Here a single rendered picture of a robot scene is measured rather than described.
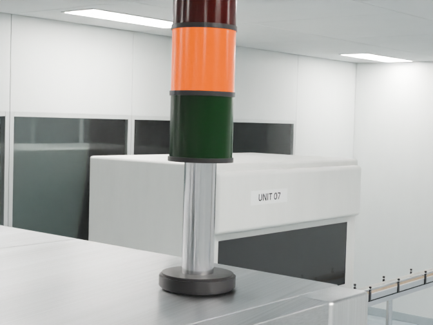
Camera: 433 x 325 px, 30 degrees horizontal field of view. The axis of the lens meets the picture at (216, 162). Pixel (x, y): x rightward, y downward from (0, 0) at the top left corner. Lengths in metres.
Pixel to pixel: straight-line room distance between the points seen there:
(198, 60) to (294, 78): 8.07
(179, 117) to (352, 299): 0.19
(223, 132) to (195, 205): 0.06
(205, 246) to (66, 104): 5.76
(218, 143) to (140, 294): 0.13
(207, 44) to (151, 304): 0.19
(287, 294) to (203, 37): 0.20
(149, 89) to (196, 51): 6.37
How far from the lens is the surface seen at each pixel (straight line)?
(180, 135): 0.60
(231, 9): 0.62
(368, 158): 9.63
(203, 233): 0.62
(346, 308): 0.63
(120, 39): 6.76
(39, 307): 0.57
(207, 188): 0.61
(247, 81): 8.01
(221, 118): 0.60
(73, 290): 0.62
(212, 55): 0.60
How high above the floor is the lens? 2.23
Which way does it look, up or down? 3 degrees down
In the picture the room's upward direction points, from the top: 2 degrees clockwise
